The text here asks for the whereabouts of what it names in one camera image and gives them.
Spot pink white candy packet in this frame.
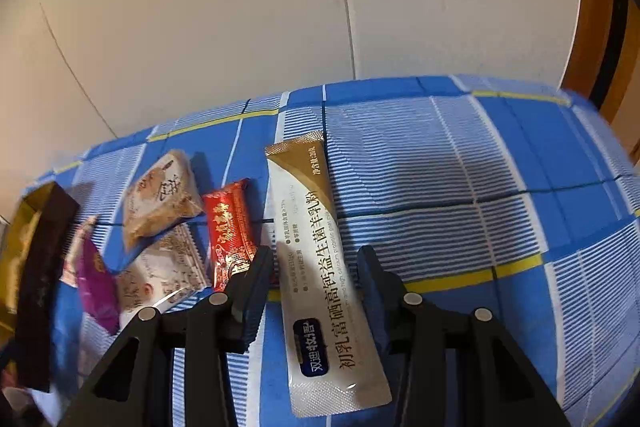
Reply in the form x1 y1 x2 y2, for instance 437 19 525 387
60 216 98 289

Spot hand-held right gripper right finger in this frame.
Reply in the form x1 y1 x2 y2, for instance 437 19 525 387
356 245 571 427

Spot wooden door frame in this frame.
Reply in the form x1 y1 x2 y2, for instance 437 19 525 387
560 0 640 168

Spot purple snack packet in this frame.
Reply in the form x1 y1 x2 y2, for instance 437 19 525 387
75 239 121 337

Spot long red candy packet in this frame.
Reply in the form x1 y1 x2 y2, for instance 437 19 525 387
201 178 281 295

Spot gold tin box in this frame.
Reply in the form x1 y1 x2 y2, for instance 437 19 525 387
0 181 81 393

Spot blue plaid cloth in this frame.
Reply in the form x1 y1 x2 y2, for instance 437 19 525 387
20 74 640 427

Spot white pastry packet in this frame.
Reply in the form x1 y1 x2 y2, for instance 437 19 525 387
114 223 211 333

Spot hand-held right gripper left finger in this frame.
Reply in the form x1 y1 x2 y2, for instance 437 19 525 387
57 247 275 427

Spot white gold stick packet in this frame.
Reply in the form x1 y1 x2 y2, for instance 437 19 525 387
264 132 393 419

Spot beige pastry packet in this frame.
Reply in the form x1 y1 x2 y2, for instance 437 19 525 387
121 149 203 250

